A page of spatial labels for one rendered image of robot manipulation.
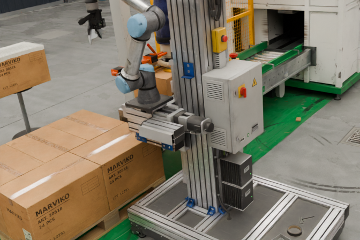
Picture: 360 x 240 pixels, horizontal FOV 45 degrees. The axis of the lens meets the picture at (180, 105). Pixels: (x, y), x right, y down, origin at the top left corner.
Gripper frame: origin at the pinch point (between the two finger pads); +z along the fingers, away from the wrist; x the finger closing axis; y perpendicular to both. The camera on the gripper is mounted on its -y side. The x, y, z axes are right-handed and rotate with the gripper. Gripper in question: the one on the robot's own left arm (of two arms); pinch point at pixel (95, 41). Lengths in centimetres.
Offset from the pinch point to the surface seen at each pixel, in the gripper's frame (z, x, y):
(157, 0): -9, 90, 12
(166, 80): 49, 63, 21
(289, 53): 82, 240, 105
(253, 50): 81, 257, 63
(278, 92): 115, 207, 96
